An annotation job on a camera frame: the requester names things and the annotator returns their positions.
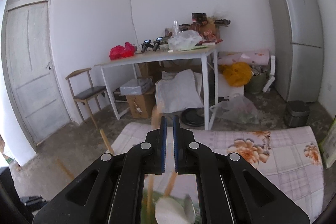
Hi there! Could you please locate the yellow plastic bag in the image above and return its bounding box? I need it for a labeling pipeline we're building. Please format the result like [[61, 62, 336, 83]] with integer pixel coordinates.
[[223, 62, 252, 87]]

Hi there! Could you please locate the green bag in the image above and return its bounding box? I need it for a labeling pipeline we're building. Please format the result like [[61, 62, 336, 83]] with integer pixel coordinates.
[[245, 72, 268, 95]]

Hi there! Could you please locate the white plastic bag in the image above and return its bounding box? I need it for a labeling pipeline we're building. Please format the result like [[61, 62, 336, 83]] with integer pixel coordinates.
[[167, 30, 202, 51]]

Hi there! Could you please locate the white woven sack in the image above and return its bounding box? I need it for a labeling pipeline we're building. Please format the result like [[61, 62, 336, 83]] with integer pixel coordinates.
[[155, 70, 204, 113]]

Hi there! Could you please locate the white and yellow rice bag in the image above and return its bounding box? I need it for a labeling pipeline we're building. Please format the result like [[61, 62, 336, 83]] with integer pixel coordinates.
[[320, 119, 336, 169]]

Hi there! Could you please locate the brown cardboard box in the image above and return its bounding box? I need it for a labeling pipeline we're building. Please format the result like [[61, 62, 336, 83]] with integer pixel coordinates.
[[126, 91, 156, 119]]

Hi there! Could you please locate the clear plastic bag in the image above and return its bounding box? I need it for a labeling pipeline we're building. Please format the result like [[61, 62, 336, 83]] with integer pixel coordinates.
[[211, 93, 259, 124]]

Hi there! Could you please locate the pink floral box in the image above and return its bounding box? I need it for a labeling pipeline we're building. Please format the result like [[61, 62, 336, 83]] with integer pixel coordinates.
[[218, 49, 270, 66]]

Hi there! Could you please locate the silver flat box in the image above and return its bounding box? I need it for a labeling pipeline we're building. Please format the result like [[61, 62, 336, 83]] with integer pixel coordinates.
[[119, 78, 154, 95]]

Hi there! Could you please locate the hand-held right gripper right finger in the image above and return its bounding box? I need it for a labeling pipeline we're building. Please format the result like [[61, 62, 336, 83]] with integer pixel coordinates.
[[172, 115, 310, 224]]

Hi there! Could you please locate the white board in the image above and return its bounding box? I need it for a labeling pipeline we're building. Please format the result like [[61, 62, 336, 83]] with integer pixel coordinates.
[[263, 55, 276, 93]]

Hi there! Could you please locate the black round pan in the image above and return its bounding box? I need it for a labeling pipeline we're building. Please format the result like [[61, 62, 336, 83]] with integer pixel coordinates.
[[182, 108, 205, 127]]

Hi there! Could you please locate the dark gift box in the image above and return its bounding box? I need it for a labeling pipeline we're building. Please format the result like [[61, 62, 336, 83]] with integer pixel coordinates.
[[192, 13, 208, 24]]

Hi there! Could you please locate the white desk with wooden top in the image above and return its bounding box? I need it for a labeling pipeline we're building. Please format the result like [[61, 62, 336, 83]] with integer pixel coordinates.
[[94, 45, 218, 130]]

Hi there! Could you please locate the floral checked tablecloth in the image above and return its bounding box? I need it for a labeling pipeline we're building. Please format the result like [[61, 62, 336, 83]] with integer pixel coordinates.
[[112, 123, 324, 224]]

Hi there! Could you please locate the white wall cable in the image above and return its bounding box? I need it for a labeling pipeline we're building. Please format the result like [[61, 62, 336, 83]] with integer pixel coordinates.
[[127, 0, 139, 44]]

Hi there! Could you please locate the cardboard box with snacks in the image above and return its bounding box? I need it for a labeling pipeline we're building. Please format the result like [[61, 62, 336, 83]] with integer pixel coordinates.
[[202, 23, 220, 41]]

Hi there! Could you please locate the silver refrigerator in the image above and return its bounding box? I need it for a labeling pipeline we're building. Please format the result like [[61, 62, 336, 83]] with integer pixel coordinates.
[[265, 0, 325, 103]]

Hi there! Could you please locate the large metal spoon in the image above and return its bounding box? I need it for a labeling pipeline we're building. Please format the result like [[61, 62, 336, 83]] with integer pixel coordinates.
[[184, 195, 196, 222]]

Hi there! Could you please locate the grey trash can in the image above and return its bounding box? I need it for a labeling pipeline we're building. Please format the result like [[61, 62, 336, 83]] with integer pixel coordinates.
[[285, 101, 310, 128]]

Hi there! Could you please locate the bundle of wooden chopsticks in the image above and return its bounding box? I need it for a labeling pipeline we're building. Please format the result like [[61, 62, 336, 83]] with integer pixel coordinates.
[[56, 105, 161, 214]]

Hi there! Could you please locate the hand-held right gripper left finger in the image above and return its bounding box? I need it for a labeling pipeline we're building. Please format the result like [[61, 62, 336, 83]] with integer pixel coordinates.
[[33, 116, 168, 224]]

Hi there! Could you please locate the white panelled door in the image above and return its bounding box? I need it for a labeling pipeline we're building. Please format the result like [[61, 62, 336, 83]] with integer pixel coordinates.
[[1, 0, 71, 153]]

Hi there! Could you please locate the wooden chair with dark seat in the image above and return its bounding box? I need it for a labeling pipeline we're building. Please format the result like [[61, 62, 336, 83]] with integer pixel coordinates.
[[66, 68, 109, 128]]

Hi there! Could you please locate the red plastic bag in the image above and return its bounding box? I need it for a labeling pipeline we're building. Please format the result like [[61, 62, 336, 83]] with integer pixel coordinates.
[[109, 42, 135, 60]]

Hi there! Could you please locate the white rice scoop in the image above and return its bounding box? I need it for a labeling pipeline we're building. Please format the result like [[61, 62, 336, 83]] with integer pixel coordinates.
[[154, 196, 194, 224]]

